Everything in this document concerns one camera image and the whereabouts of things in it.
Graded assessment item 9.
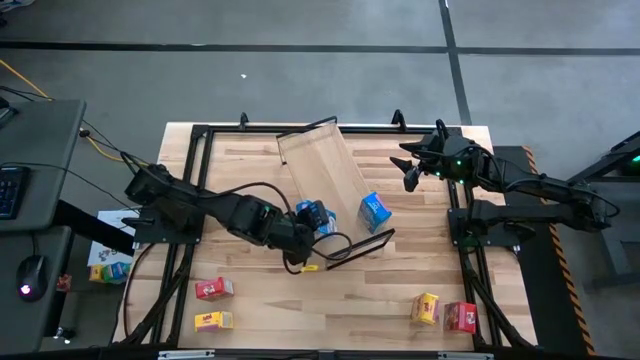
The small green blue box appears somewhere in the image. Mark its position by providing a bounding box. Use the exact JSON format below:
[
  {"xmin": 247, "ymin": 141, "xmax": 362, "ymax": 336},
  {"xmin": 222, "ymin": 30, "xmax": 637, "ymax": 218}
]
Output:
[{"xmin": 102, "ymin": 261, "xmax": 132, "ymax": 285}]

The black desk foot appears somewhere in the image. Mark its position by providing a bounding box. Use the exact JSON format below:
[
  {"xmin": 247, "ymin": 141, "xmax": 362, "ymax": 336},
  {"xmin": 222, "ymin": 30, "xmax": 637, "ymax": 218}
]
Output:
[{"xmin": 53, "ymin": 325, "xmax": 77, "ymax": 347}]

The black metal stand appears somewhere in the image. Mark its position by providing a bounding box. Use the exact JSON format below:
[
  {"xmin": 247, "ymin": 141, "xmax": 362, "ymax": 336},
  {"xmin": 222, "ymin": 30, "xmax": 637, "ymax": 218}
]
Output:
[{"xmin": 549, "ymin": 130, "xmax": 640, "ymax": 290}]

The wooden tray box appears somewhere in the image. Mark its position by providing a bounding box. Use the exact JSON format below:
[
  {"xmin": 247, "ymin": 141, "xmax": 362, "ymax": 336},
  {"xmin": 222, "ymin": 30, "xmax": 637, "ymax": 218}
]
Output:
[{"xmin": 274, "ymin": 115, "xmax": 397, "ymax": 271}]

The silver metal bracket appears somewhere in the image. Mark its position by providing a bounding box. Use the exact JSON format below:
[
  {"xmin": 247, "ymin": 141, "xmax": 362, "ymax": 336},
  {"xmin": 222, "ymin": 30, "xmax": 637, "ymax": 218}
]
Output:
[
  {"xmin": 437, "ymin": 351, "xmax": 495, "ymax": 360},
  {"xmin": 157, "ymin": 349, "xmax": 216, "ymax": 360}
]

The red cereal box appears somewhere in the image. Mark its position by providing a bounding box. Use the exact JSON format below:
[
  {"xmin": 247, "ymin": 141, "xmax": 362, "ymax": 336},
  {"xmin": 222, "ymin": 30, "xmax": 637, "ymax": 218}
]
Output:
[
  {"xmin": 442, "ymin": 301, "xmax": 479, "ymax": 335},
  {"xmin": 194, "ymin": 276, "xmax": 235, "ymax": 302}
]

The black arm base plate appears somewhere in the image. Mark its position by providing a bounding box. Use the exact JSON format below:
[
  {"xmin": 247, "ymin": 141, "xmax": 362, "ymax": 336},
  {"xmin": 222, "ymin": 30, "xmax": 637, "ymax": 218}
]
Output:
[
  {"xmin": 447, "ymin": 207, "xmax": 522, "ymax": 252},
  {"xmin": 121, "ymin": 199, "xmax": 205, "ymax": 246}
]

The yellow Corn Pops cereal box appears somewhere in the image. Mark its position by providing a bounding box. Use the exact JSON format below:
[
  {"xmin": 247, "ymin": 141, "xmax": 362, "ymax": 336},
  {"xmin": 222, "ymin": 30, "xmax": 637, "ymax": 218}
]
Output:
[
  {"xmin": 410, "ymin": 292, "xmax": 441, "ymax": 327},
  {"xmin": 193, "ymin": 310, "xmax": 235, "ymax": 334}
]

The grey desk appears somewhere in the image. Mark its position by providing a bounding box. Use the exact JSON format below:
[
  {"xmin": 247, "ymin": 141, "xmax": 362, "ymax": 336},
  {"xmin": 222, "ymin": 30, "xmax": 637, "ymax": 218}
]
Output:
[
  {"xmin": 0, "ymin": 98, "xmax": 87, "ymax": 234},
  {"xmin": 0, "ymin": 225, "xmax": 75, "ymax": 354}
]

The black beam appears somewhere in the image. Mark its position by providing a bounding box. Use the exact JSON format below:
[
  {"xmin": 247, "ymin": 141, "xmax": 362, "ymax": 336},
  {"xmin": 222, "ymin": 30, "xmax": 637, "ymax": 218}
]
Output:
[{"xmin": 52, "ymin": 199, "xmax": 137, "ymax": 257}]

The black metal table frame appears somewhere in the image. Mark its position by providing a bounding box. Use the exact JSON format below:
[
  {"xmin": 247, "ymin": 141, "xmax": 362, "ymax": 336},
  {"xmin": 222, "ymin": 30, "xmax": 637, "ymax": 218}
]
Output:
[{"xmin": 149, "ymin": 123, "xmax": 501, "ymax": 351}]

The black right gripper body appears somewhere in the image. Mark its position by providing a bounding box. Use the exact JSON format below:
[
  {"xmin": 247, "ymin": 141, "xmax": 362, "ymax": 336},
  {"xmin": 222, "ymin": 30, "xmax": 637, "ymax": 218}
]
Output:
[{"xmin": 403, "ymin": 132, "xmax": 454, "ymax": 194}]

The thin black cable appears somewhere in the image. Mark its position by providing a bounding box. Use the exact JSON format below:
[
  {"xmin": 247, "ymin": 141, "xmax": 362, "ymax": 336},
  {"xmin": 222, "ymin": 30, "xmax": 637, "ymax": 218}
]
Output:
[
  {"xmin": 0, "ymin": 160, "xmax": 141, "ymax": 214},
  {"xmin": 0, "ymin": 84, "xmax": 55, "ymax": 103}
]

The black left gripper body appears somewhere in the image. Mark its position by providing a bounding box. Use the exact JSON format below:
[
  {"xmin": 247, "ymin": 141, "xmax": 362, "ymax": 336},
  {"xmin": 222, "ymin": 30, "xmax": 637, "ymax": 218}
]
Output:
[{"xmin": 295, "ymin": 200, "xmax": 331, "ymax": 240}]

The black computer mouse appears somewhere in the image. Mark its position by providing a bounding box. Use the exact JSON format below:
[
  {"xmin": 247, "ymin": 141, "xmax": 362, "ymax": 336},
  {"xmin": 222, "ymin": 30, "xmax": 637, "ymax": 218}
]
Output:
[{"xmin": 16, "ymin": 254, "xmax": 50, "ymax": 303}]

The black hazard striped floor mat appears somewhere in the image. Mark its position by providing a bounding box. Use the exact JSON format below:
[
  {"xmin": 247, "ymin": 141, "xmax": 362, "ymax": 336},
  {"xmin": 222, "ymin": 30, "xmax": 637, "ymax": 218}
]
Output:
[{"xmin": 492, "ymin": 144, "xmax": 596, "ymax": 357}]

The black cable bundle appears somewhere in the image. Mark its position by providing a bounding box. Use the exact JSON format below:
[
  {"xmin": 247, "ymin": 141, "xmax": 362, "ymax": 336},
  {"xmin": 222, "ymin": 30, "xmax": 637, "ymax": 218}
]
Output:
[
  {"xmin": 459, "ymin": 249, "xmax": 534, "ymax": 349},
  {"xmin": 122, "ymin": 242, "xmax": 196, "ymax": 347}
]

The black cable with plug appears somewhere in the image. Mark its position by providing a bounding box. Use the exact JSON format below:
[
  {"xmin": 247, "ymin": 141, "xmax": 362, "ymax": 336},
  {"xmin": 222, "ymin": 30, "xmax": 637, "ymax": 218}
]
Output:
[{"xmin": 78, "ymin": 119, "xmax": 157, "ymax": 187}]

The black keyboard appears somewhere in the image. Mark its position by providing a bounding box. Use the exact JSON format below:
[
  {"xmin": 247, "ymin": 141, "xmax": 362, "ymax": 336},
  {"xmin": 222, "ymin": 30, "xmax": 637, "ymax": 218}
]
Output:
[{"xmin": 0, "ymin": 165, "xmax": 32, "ymax": 221}]

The yellow cable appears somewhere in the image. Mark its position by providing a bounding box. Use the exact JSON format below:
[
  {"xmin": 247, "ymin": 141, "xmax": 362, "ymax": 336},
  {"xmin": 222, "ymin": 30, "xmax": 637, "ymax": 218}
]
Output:
[{"xmin": 0, "ymin": 58, "xmax": 152, "ymax": 167}]

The blue Rice Krispies cereal box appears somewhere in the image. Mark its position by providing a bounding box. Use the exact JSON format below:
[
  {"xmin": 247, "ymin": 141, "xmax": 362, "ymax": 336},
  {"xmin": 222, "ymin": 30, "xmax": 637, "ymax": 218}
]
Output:
[
  {"xmin": 356, "ymin": 191, "xmax": 393, "ymax": 235},
  {"xmin": 294, "ymin": 198, "xmax": 339, "ymax": 237}
]

